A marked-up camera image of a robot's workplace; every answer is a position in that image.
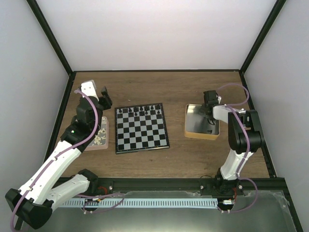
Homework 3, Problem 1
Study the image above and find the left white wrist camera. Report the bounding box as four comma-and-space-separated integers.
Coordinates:
81, 80, 98, 100

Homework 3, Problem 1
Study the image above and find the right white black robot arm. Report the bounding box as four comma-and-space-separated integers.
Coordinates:
200, 90, 265, 195

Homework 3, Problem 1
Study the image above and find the light blue slotted cable duct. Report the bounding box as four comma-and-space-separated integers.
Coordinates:
61, 198, 218, 209

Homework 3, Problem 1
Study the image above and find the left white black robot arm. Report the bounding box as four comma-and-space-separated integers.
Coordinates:
5, 86, 112, 230

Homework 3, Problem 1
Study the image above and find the black aluminium mounting rail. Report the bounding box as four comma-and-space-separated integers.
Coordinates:
60, 177, 285, 195

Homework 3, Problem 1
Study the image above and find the pink tray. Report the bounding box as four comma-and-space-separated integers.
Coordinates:
85, 116, 109, 151

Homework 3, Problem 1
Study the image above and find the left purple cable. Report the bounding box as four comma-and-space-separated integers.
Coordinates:
9, 88, 126, 232

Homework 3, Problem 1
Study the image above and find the yellow metal tin box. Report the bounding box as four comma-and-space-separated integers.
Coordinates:
184, 104, 220, 140

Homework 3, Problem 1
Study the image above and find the black grey chessboard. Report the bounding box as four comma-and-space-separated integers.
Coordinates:
114, 103, 170, 154

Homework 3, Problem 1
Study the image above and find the purple cable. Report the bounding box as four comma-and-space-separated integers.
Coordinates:
9, 88, 126, 232
216, 83, 258, 214

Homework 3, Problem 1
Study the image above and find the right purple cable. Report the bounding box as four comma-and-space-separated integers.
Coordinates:
216, 83, 258, 214

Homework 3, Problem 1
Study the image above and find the pile of white chess pieces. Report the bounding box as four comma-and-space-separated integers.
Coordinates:
93, 128, 107, 145

